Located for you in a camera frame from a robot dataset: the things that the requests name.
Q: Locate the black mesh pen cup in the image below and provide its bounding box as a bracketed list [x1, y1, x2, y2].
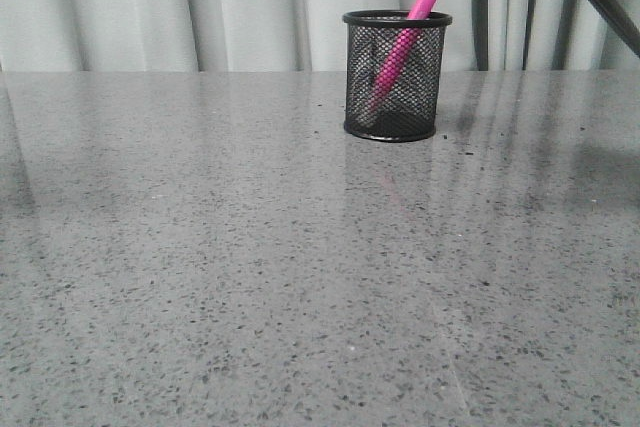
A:
[342, 10, 453, 142]

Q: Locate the grey curtain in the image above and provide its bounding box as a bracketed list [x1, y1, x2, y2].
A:
[1, 0, 639, 72]

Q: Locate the pink highlighter pen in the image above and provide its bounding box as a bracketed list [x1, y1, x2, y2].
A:
[358, 0, 436, 128]

